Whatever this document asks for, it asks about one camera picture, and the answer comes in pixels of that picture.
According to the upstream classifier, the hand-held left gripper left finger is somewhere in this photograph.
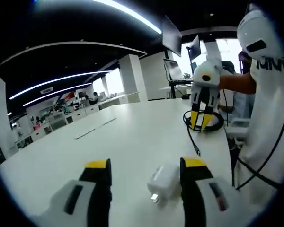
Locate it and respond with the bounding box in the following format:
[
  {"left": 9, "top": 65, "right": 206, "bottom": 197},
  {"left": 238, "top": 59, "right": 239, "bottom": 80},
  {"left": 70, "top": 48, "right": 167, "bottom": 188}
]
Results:
[{"left": 37, "top": 158, "right": 113, "bottom": 227}]

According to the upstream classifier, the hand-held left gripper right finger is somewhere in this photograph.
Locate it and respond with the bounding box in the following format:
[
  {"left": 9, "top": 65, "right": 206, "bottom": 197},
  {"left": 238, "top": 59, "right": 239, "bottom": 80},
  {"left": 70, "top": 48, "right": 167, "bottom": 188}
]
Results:
[{"left": 179, "top": 156, "right": 230, "bottom": 227}]

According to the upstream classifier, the black Type-C cable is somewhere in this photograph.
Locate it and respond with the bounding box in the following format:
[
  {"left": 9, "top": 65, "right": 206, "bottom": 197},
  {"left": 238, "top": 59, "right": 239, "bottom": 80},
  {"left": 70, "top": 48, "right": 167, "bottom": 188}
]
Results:
[{"left": 182, "top": 109, "right": 225, "bottom": 157}]

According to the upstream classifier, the white charger adapter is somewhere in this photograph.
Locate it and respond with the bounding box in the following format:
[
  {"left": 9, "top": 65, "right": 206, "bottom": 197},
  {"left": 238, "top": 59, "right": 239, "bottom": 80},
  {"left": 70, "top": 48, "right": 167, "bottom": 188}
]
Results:
[{"left": 147, "top": 164, "right": 182, "bottom": 204}]

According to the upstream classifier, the white desk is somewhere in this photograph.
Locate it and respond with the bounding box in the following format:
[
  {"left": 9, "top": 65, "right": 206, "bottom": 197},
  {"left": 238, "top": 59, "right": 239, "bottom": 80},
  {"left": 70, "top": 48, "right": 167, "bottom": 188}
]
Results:
[{"left": 0, "top": 98, "right": 235, "bottom": 227}]

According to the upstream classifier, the small black monitor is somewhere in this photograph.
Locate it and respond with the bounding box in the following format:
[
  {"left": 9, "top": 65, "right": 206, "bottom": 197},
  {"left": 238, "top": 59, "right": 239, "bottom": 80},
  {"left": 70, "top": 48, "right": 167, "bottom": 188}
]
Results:
[{"left": 188, "top": 35, "right": 201, "bottom": 61}]

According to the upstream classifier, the white plastic object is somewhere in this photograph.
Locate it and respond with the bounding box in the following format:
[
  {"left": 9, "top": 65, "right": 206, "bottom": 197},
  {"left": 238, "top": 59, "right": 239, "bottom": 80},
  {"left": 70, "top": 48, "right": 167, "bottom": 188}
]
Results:
[{"left": 226, "top": 118, "right": 251, "bottom": 140}]

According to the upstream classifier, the black laptop stand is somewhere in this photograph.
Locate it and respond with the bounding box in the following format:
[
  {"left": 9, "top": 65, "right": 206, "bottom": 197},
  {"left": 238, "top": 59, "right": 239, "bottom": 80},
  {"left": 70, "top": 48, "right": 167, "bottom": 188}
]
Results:
[{"left": 165, "top": 79, "right": 195, "bottom": 100}]

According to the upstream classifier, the open laptop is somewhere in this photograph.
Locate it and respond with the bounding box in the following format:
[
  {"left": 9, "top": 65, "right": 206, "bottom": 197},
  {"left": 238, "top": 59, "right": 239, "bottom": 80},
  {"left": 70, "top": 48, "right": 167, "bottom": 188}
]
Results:
[{"left": 163, "top": 58, "right": 184, "bottom": 81}]

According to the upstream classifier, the large black monitor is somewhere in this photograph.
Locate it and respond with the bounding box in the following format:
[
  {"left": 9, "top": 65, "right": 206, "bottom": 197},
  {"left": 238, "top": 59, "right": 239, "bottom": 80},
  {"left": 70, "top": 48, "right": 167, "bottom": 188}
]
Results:
[{"left": 161, "top": 15, "right": 182, "bottom": 57}]

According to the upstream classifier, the person's white shirt torso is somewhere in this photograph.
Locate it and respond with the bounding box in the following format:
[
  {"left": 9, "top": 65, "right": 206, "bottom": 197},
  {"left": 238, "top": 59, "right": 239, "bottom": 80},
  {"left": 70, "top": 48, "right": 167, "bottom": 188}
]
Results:
[{"left": 234, "top": 55, "right": 284, "bottom": 206}]

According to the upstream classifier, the white chest-worn device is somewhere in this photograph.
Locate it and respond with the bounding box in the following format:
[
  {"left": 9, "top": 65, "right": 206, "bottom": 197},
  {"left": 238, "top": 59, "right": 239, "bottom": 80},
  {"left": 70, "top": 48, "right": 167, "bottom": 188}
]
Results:
[{"left": 236, "top": 3, "right": 284, "bottom": 61}]

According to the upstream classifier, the white square pillar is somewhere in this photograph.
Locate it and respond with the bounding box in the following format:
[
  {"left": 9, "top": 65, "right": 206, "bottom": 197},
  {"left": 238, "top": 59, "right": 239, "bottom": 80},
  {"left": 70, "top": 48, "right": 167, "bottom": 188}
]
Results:
[{"left": 119, "top": 53, "right": 149, "bottom": 104}]

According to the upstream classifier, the flat white strip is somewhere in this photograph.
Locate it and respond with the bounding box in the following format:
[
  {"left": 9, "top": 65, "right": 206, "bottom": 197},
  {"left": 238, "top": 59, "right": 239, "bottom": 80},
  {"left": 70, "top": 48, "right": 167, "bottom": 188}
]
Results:
[{"left": 75, "top": 117, "right": 118, "bottom": 140}]

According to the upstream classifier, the row of background office desks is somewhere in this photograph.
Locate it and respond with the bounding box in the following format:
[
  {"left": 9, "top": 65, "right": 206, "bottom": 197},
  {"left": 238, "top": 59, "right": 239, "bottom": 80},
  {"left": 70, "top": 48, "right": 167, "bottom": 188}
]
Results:
[{"left": 11, "top": 92, "right": 133, "bottom": 152}]

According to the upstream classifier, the long ceiling light strip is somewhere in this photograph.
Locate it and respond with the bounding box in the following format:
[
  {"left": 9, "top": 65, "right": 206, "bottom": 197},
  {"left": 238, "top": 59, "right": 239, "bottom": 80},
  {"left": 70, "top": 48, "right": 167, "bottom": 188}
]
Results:
[{"left": 92, "top": 0, "right": 162, "bottom": 34}]

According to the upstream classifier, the wide white pillar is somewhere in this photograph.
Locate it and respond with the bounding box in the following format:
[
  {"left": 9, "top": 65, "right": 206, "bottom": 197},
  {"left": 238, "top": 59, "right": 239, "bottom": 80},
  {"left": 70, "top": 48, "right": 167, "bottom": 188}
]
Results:
[{"left": 0, "top": 74, "right": 12, "bottom": 159}]

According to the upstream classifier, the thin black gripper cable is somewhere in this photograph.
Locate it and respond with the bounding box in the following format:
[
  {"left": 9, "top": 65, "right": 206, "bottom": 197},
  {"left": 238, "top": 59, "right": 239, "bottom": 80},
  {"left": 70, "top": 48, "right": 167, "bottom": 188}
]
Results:
[{"left": 220, "top": 88, "right": 229, "bottom": 126}]

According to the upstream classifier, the black chest device cable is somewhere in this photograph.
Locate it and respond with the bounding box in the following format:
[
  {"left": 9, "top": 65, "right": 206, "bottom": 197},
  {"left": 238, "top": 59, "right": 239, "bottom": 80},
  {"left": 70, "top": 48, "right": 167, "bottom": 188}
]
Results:
[{"left": 235, "top": 56, "right": 284, "bottom": 191}]

